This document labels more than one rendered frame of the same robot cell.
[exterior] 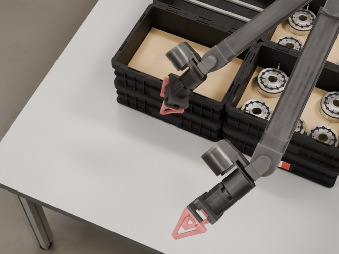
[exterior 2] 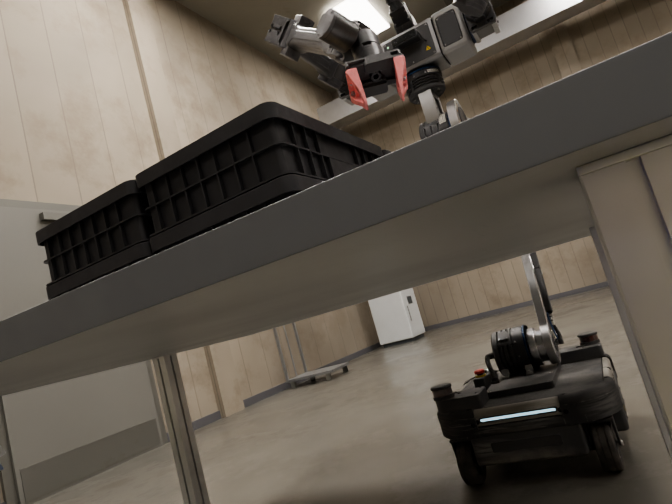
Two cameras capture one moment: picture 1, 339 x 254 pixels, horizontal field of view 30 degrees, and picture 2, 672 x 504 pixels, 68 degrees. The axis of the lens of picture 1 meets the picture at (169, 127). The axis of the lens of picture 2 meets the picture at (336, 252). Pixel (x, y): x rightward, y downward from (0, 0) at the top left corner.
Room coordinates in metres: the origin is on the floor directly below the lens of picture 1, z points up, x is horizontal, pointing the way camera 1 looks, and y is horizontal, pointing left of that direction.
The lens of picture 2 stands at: (1.19, 0.85, 0.61)
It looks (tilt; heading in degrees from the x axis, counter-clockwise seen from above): 8 degrees up; 273
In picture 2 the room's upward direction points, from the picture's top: 16 degrees counter-clockwise
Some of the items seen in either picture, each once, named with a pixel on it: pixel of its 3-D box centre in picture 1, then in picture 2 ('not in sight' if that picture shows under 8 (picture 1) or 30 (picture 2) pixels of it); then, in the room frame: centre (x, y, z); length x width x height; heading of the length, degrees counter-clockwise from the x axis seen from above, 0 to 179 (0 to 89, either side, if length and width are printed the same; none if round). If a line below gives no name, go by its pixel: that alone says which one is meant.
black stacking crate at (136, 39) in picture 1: (184, 63); (279, 192); (1.31, -0.05, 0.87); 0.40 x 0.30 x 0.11; 65
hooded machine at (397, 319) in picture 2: not in sight; (393, 303); (0.91, -7.63, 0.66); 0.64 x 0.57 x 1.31; 155
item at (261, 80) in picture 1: (272, 79); not in sight; (1.25, -0.34, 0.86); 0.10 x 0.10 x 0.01
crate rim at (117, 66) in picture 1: (184, 53); (272, 167); (1.31, -0.05, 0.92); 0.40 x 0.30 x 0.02; 65
